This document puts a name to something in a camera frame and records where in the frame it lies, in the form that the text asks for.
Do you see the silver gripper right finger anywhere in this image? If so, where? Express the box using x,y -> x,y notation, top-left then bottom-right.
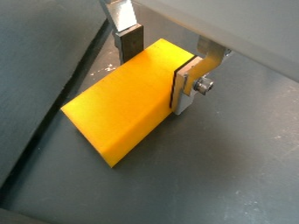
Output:
169,36 -> 228,115

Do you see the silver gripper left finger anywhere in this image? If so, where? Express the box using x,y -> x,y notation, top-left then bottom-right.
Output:
98,0 -> 144,64

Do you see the yellow arch block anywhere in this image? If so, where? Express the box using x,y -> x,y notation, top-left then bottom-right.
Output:
61,38 -> 192,166

